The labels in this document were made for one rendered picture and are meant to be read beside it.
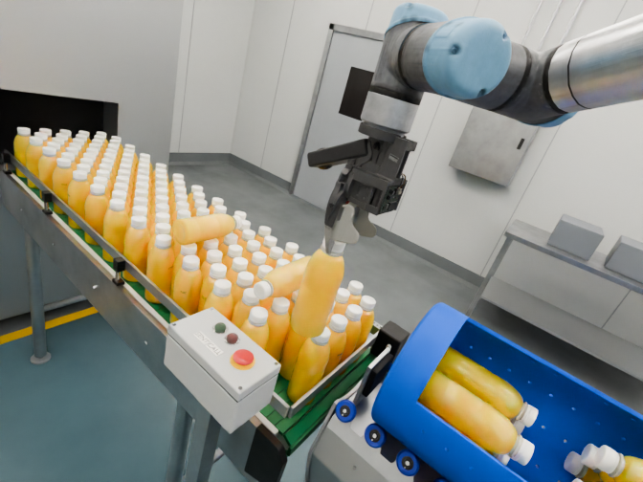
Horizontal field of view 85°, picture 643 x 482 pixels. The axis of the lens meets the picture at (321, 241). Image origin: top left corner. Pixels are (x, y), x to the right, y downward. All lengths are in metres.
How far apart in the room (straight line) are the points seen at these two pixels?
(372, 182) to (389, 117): 0.09
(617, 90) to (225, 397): 0.64
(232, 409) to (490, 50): 0.60
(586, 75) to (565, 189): 3.59
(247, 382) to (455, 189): 3.72
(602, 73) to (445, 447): 0.56
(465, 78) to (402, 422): 0.55
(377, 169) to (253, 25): 5.44
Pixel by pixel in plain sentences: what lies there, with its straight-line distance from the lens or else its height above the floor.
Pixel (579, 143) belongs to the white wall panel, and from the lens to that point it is 4.03.
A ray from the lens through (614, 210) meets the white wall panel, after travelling 4.08.
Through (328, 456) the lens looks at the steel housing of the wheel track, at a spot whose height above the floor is 0.86.
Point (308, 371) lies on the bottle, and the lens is 0.81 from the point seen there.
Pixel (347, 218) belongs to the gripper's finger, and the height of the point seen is 1.39.
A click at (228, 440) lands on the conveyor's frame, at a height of 0.79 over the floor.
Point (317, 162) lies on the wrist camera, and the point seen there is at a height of 1.45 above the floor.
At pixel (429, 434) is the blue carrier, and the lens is 0.70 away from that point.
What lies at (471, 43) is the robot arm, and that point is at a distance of 0.41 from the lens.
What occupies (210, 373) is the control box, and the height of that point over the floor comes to 1.08.
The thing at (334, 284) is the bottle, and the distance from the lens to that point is 0.61.
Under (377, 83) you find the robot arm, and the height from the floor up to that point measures 1.58.
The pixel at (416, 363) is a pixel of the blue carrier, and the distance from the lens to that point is 0.67.
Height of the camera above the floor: 1.57
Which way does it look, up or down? 24 degrees down
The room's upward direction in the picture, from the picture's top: 17 degrees clockwise
